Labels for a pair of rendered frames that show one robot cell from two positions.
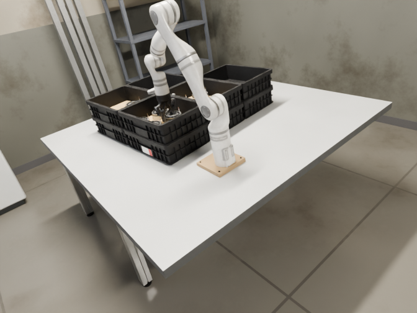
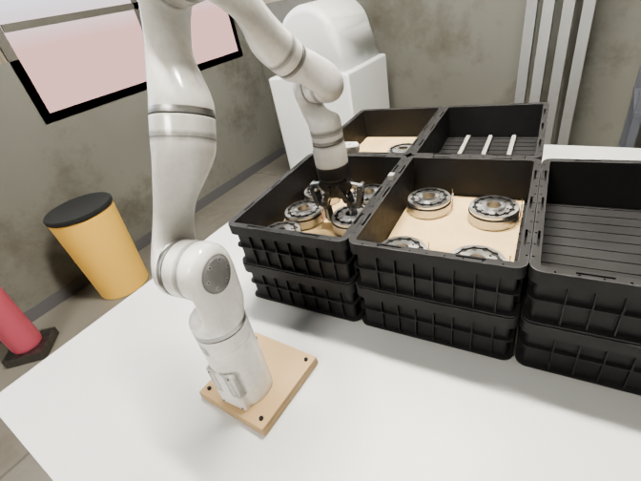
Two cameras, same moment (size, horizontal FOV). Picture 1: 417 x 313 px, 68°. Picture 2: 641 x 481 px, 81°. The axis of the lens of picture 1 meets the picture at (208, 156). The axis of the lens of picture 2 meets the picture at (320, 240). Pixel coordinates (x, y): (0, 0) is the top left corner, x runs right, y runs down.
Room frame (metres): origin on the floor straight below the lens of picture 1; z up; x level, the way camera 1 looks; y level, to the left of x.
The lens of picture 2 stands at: (1.31, -0.58, 1.32)
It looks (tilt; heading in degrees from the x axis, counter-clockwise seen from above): 33 degrees down; 75
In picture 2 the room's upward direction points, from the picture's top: 12 degrees counter-clockwise
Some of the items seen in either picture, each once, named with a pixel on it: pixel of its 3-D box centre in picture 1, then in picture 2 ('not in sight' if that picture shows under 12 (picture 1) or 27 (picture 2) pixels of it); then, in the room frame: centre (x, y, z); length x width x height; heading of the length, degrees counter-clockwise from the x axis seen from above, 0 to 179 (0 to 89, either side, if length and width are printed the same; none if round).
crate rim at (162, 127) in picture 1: (160, 109); (323, 191); (1.56, 0.21, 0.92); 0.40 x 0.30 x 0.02; 40
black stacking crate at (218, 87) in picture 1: (201, 98); (451, 222); (1.75, -0.02, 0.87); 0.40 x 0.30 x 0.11; 40
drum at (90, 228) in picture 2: not in sight; (103, 247); (0.60, 1.69, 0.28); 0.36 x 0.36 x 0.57
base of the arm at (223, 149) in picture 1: (221, 146); (235, 356); (1.25, -0.07, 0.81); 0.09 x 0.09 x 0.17; 40
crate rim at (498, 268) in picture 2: (200, 90); (452, 201); (1.75, -0.02, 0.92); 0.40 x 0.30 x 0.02; 40
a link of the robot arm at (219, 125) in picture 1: (216, 114); (204, 289); (1.25, -0.06, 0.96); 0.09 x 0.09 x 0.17; 42
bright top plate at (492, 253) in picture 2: not in sight; (476, 261); (1.71, -0.14, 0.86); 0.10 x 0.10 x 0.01
